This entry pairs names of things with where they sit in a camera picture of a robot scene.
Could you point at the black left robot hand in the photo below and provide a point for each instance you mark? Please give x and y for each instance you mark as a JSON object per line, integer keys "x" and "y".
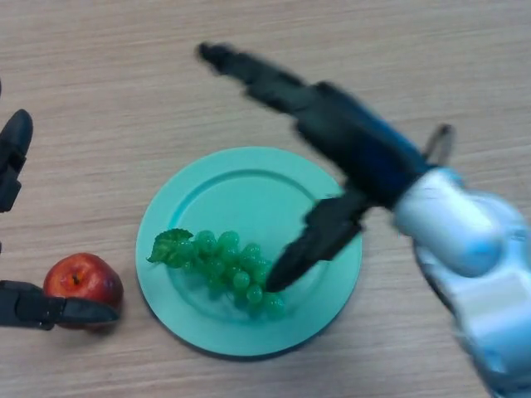
{"x": 12, "y": 307}

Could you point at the green grape bunch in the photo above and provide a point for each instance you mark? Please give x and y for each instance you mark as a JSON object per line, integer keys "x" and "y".
{"x": 232, "y": 265}

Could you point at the green round plate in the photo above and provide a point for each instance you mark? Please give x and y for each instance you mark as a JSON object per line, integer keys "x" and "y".
{"x": 249, "y": 207}

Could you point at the red apple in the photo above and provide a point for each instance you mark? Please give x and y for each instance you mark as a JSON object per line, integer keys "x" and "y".
{"x": 83, "y": 278}

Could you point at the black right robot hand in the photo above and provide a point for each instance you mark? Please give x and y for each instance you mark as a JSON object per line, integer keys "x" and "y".
{"x": 352, "y": 141}

